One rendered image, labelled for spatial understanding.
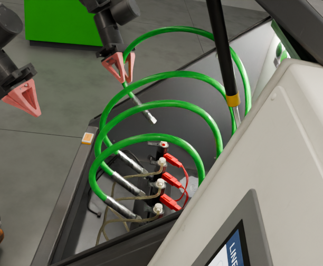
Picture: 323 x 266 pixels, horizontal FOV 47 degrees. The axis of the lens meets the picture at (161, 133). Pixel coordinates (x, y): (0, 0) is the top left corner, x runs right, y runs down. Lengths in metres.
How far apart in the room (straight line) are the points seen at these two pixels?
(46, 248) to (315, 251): 0.74
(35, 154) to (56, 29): 1.92
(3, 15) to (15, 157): 2.01
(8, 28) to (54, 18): 3.51
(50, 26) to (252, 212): 4.02
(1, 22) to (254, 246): 0.60
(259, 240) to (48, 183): 2.21
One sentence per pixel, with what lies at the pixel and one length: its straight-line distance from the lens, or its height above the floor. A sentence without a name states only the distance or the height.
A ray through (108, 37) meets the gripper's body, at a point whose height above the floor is 1.34.
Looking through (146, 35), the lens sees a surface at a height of 1.38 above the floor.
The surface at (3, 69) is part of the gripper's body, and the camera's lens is 0.83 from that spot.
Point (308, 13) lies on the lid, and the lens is 0.47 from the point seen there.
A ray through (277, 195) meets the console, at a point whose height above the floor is 1.47.
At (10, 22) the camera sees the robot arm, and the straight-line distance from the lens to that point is 0.80.
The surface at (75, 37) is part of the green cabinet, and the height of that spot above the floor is 0.16.
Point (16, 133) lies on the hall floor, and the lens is 2.98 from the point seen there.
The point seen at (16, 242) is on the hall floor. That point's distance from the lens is 2.21.
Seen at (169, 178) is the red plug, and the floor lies 1.11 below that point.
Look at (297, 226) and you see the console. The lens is 0.34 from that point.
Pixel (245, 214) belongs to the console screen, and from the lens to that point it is 0.42.
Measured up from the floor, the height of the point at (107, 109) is 1.27.
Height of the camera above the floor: 1.70
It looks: 33 degrees down
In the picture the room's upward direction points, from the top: 11 degrees clockwise
